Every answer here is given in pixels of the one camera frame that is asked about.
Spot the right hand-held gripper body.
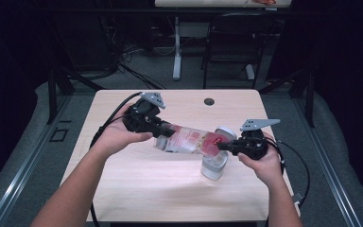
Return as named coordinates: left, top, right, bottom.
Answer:
left=234, top=118, right=282, bottom=161

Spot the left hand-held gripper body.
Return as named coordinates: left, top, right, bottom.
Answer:
left=122, top=91, right=167, bottom=135

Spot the clear red spouted pouch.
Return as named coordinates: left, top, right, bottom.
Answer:
left=153, top=122, right=233, bottom=158

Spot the white measuring cup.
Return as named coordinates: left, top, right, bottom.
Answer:
left=200, top=126, right=238, bottom=182

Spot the person's right hand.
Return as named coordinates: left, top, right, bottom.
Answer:
left=237, top=131, right=285, bottom=189

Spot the person's left hand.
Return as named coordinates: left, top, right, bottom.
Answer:
left=95, top=101, right=154, bottom=157

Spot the black metal stand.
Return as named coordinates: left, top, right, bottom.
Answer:
left=258, top=67, right=316, bottom=129
left=46, top=67, right=105, bottom=126

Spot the white desk leg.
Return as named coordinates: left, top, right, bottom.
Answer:
left=172, top=16, right=182, bottom=81

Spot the black folding chair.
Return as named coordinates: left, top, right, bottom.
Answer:
left=201, top=12, right=278, bottom=90

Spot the pale background desk top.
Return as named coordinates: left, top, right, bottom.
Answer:
left=154, top=0, right=292, bottom=9

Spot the left hand-held gripper black cable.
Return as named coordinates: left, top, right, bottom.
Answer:
left=89, top=92, right=143, bottom=227

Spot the hand-held gripper black cable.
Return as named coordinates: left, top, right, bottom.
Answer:
left=266, top=138, right=312, bottom=209
left=89, top=92, right=143, bottom=227

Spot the tangle of floor cables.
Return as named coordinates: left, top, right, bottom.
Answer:
left=100, top=15, right=168, bottom=91

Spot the right hand-held gripper black cable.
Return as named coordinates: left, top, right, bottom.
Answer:
left=266, top=138, right=312, bottom=209

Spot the grey cable plug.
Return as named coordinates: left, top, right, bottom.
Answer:
left=291, top=191, right=306, bottom=204

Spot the aluminium floor rail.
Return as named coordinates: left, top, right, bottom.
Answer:
left=291, top=97, right=363, bottom=227
left=0, top=94, right=74, bottom=227

